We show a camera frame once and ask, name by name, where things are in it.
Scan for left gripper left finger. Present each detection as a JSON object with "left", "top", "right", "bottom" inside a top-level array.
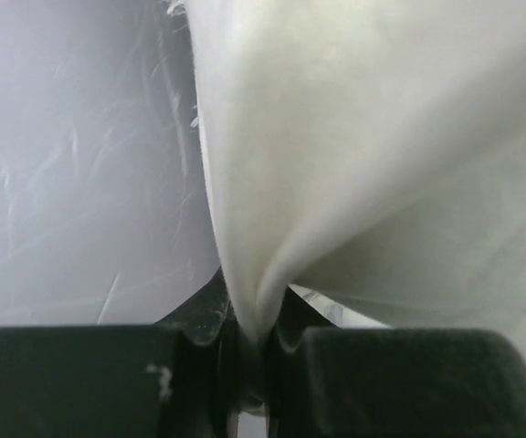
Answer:
[{"left": 0, "top": 274, "right": 233, "bottom": 437}]

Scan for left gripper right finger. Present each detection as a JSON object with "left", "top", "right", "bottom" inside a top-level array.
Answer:
[{"left": 266, "top": 291, "right": 526, "bottom": 437}]

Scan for white pillow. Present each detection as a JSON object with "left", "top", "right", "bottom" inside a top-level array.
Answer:
[{"left": 168, "top": 1, "right": 526, "bottom": 359}]

